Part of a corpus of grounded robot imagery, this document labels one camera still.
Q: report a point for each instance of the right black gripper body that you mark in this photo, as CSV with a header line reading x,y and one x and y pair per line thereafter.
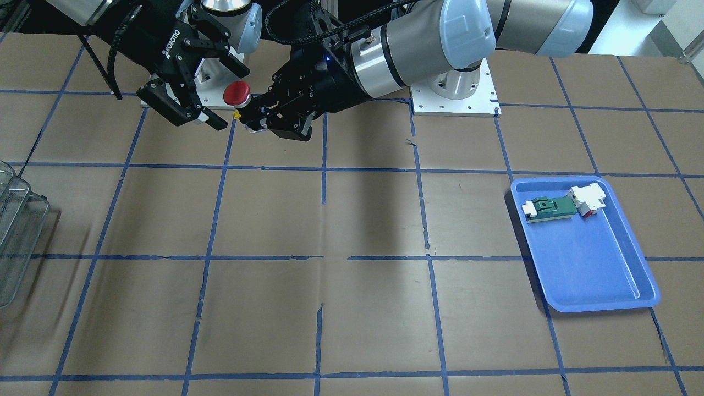
x,y
163,50

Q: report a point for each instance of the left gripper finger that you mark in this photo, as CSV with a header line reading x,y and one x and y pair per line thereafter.
x,y
256,108
293,127

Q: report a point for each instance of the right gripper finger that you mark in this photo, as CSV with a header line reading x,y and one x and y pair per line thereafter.
x,y
203,37
178,101

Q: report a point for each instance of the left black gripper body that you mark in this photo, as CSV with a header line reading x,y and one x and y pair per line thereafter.
x,y
324,85

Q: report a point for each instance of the red emergency stop button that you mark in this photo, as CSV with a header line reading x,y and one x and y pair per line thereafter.
x,y
237,94

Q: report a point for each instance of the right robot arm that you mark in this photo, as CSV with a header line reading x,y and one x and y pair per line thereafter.
x,y
242,18

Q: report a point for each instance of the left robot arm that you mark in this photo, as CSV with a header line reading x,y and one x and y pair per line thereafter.
x,y
412,41

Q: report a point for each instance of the green circuit board module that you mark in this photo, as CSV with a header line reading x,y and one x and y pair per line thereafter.
x,y
543,208

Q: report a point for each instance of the white plastic terminal block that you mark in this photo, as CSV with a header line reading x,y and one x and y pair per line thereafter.
x,y
587,200

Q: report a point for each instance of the blue plastic tray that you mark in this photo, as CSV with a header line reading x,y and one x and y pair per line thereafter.
x,y
591,264

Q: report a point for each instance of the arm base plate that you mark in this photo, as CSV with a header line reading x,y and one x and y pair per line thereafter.
x,y
211,79
469,92

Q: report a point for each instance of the clear wire shelf basket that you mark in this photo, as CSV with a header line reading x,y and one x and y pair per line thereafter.
x,y
23,215

